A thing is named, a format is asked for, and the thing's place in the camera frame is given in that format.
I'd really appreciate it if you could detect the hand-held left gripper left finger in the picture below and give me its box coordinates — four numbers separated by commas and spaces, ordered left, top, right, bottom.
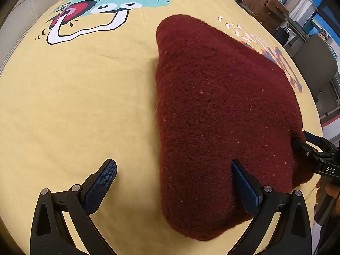
30, 159, 118, 255

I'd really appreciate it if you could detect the dark blue bag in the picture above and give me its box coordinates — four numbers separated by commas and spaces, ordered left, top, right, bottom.
273, 27, 293, 46

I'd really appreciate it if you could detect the white wardrobe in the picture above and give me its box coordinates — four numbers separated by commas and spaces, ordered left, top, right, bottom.
0, 0, 79, 68

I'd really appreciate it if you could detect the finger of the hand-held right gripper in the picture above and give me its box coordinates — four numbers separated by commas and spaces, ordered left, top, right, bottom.
303, 131, 340, 153
291, 138, 326, 166

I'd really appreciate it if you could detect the maroon knit sweater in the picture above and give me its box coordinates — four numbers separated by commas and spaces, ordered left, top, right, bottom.
155, 13, 315, 242

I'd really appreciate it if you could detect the wooden drawer cabinet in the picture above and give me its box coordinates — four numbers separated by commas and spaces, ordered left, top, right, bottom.
243, 0, 289, 31

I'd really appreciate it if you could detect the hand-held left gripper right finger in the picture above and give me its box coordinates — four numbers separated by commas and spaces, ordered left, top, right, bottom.
231, 159, 312, 255

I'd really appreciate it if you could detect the person's right hand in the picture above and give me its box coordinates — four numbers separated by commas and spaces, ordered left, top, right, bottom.
316, 177, 340, 208

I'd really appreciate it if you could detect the grey chair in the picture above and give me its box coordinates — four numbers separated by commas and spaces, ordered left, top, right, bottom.
292, 33, 340, 105

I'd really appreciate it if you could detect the yellow printed blanket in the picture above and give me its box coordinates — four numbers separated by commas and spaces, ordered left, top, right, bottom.
0, 0, 323, 255

